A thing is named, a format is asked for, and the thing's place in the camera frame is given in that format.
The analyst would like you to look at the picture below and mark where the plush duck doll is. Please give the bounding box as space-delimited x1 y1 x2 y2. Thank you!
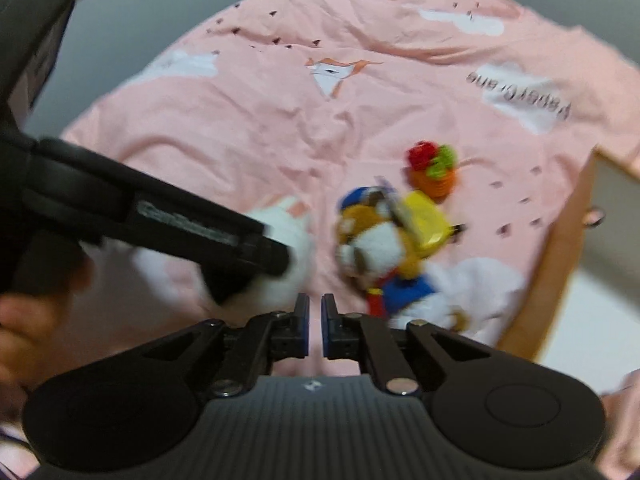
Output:
335 186 469 333

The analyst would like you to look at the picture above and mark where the person's left hand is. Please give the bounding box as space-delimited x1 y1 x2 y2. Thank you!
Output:
1 256 93 387

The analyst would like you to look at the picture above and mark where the white fluffy plush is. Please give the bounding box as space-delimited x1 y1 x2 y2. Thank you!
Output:
136 195 314 316

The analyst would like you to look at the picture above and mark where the pink patterned bed duvet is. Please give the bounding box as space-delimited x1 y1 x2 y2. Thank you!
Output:
0 0 640 480

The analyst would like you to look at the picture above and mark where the white box with orange rim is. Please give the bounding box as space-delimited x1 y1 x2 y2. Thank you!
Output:
497 148 639 392

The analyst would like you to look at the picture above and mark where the crocheted red green orange toy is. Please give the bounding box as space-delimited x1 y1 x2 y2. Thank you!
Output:
407 141 458 203

